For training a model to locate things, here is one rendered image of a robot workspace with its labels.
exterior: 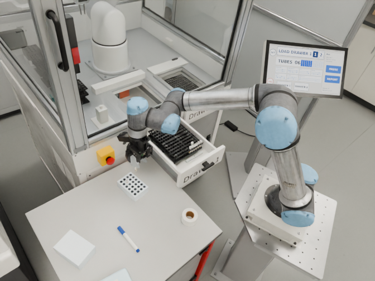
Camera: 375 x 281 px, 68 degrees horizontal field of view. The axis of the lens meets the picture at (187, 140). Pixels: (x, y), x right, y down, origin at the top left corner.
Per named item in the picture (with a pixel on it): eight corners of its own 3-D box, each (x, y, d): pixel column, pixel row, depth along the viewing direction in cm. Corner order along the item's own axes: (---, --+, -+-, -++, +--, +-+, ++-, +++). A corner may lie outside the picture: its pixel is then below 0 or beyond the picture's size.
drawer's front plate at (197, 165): (221, 160, 144) (225, 146, 136) (178, 188, 129) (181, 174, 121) (219, 158, 145) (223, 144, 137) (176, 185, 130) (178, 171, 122)
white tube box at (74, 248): (96, 251, 110) (95, 246, 106) (80, 271, 104) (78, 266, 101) (72, 235, 114) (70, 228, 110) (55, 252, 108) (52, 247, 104)
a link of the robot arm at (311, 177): (306, 183, 126) (320, 164, 116) (306, 207, 116) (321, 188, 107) (280, 174, 127) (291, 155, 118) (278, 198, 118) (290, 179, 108)
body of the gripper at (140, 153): (139, 165, 113) (139, 144, 105) (125, 153, 116) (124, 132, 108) (153, 155, 118) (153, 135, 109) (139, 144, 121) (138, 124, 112)
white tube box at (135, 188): (148, 191, 133) (148, 187, 130) (134, 202, 128) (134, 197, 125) (130, 176, 137) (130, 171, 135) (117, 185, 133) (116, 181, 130)
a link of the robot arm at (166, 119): (184, 105, 102) (157, 97, 104) (174, 124, 94) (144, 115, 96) (182, 121, 108) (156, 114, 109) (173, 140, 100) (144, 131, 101)
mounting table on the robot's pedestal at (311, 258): (326, 213, 150) (337, 201, 142) (309, 289, 121) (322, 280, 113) (249, 174, 162) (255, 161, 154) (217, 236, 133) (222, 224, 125)
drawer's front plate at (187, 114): (219, 106, 176) (222, 92, 168) (184, 124, 160) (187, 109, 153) (217, 105, 177) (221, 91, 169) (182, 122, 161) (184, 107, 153)
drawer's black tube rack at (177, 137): (201, 151, 144) (202, 143, 140) (174, 166, 135) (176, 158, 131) (173, 127, 155) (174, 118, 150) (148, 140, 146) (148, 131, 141)
